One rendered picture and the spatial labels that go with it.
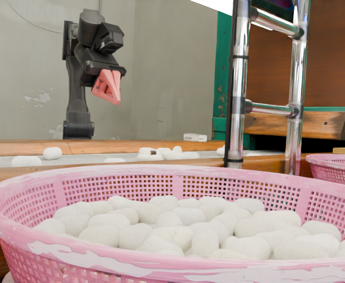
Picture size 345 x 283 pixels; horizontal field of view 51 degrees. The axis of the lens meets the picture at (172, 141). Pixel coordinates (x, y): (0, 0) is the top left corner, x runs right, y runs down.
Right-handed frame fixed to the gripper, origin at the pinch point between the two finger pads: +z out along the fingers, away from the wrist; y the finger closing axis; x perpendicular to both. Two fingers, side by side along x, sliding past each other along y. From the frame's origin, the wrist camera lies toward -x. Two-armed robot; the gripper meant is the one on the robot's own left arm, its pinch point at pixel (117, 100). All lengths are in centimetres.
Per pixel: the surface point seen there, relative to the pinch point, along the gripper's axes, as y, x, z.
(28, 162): -25.8, -4.8, 21.6
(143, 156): -5.2, -3.1, 19.8
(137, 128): 135, 122, -128
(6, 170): -32.6, -14.2, 31.1
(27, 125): 50, 131, -138
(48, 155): -18.0, 3.5, 12.6
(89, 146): -5.6, 8.5, 5.5
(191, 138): 28.9, 10.0, 1.2
